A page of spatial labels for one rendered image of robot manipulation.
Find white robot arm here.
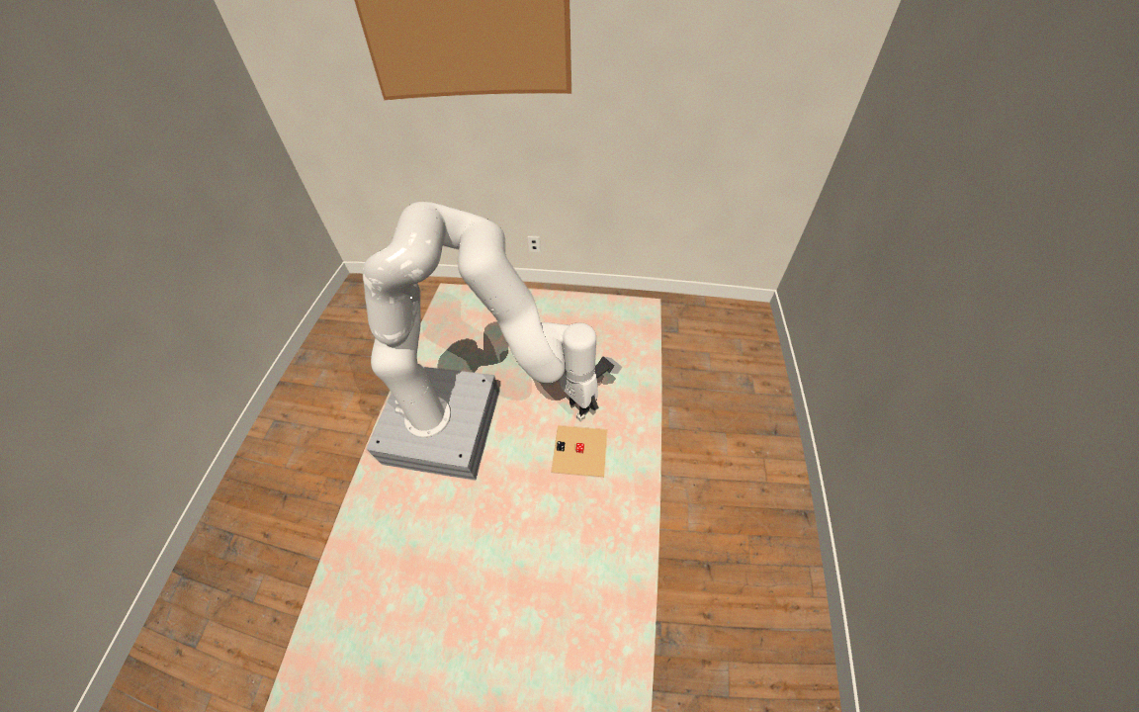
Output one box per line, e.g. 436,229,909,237
363,202,622,437

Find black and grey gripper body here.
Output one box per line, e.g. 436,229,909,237
560,373,598,408

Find tan flat mat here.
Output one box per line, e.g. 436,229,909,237
552,425,607,478

